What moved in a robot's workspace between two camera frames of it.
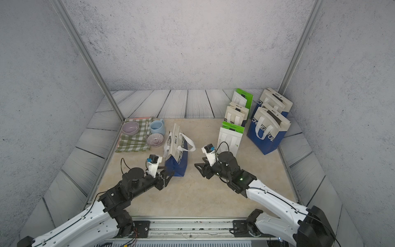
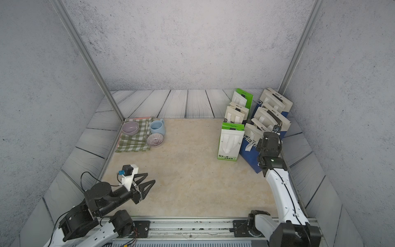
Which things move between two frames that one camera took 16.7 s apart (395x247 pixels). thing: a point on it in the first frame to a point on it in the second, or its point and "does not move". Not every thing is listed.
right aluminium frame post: x=300 y=48 does not move
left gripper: x=160 y=183 to x=136 y=195
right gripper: x=205 y=169 to x=259 y=148
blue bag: x=177 y=146 to x=252 y=135
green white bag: x=243 y=98 does not move
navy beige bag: x=236 y=114 does not move
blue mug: x=157 y=126 does not move
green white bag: x=230 y=138 does not move
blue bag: x=267 y=129 does not move
